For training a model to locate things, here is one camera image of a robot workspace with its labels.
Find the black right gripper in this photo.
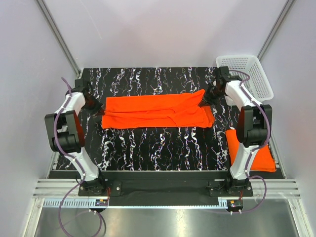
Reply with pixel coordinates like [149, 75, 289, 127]
[198, 83, 224, 108]

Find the orange t-shirt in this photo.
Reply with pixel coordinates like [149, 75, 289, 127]
[101, 89, 215, 129]
[225, 129, 277, 172]

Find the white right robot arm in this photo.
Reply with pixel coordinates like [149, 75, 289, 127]
[198, 66, 272, 196]

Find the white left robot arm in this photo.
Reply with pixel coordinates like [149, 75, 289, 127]
[44, 78, 107, 196]

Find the white plastic mesh basket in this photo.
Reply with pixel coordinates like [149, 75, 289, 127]
[215, 54, 274, 102]

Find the folded orange t-shirt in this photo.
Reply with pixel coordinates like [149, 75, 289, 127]
[225, 129, 277, 172]

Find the white slotted cable duct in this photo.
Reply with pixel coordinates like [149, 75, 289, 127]
[43, 198, 109, 208]

